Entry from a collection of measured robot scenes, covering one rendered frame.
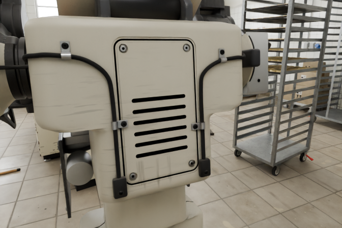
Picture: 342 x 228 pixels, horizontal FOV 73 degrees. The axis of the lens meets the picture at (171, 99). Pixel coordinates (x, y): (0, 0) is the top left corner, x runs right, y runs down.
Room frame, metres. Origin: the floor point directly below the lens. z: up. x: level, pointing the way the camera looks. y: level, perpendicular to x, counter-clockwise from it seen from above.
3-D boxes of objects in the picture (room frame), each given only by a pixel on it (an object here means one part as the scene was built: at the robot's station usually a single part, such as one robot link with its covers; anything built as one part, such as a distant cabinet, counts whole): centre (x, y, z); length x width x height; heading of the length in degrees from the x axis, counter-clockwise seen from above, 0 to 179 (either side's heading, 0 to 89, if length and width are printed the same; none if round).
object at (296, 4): (2.10, -1.16, 1.50); 0.64 x 0.03 x 0.03; 123
